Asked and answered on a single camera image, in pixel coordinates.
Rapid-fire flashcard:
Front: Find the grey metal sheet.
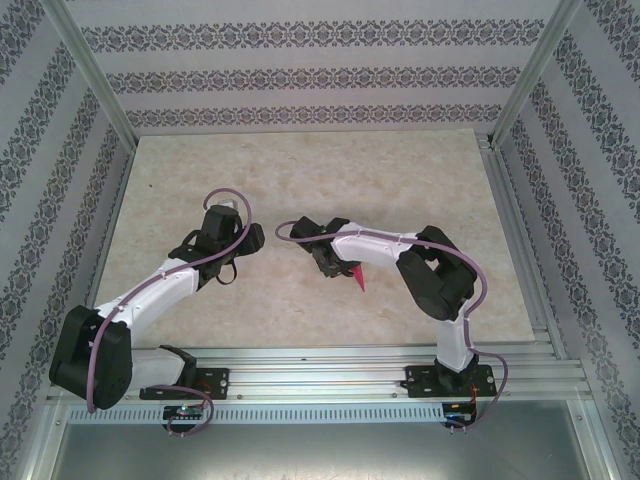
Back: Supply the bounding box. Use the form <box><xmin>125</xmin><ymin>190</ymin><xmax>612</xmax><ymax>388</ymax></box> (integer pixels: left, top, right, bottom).
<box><xmin>29</xmin><ymin>399</ymin><xmax>616</xmax><ymax>480</ymax></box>

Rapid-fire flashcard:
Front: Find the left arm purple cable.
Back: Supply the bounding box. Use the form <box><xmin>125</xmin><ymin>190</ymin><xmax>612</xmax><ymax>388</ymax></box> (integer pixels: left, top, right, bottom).
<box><xmin>85</xmin><ymin>187</ymin><xmax>254</xmax><ymax>441</ymax></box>

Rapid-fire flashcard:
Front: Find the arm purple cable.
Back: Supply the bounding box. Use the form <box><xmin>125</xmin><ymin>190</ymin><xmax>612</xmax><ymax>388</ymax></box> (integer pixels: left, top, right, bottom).
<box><xmin>85</xmin><ymin>187</ymin><xmax>254</xmax><ymax>441</ymax></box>
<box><xmin>274</xmin><ymin>222</ymin><xmax>511</xmax><ymax>436</ymax></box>

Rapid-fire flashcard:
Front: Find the aluminium mounting rail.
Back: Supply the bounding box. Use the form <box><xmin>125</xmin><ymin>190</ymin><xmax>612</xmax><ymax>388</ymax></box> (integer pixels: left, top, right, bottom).
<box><xmin>47</xmin><ymin>346</ymin><xmax>587</xmax><ymax>404</ymax></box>

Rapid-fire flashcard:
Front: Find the aluminium side rail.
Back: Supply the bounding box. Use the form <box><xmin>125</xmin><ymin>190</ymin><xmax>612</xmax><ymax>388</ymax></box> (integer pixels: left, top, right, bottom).
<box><xmin>68</xmin><ymin>137</ymin><xmax>140</xmax><ymax>365</ymax></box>
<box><xmin>477</xmin><ymin>134</ymin><xmax>570</xmax><ymax>361</ymax></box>

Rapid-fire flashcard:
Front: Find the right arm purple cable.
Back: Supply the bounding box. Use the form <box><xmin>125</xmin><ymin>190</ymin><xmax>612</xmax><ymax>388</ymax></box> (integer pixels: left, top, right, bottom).
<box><xmin>274</xmin><ymin>222</ymin><xmax>511</xmax><ymax>436</ymax></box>

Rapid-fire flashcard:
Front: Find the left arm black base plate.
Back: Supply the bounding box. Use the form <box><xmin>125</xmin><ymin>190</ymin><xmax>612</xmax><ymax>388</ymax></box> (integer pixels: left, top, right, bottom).
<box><xmin>139</xmin><ymin>367</ymin><xmax>232</xmax><ymax>401</ymax></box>

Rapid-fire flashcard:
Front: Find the slotted grey cable duct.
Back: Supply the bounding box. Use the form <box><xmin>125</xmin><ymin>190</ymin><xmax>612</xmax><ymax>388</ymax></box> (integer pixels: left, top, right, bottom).
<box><xmin>66</xmin><ymin>403</ymin><xmax>447</xmax><ymax>425</ymax></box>

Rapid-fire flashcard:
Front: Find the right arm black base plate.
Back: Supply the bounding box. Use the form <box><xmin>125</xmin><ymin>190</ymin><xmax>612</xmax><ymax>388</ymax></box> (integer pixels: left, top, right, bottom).
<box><xmin>405</xmin><ymin>364</ymin><xmax>497</xmax><ymax>400</ymax></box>

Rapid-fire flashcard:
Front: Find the aluminium frame post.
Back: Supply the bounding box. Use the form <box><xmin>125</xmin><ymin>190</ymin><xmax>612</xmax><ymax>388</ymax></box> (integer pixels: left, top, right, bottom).
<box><xmin>42</xmin><ymin>0</ymin><xmax>140</xmax><ymax>149</ymax></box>
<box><xmin>488</xmin><ymin>0</ymin><xmax>585</xmax><ymax>150</ymax></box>

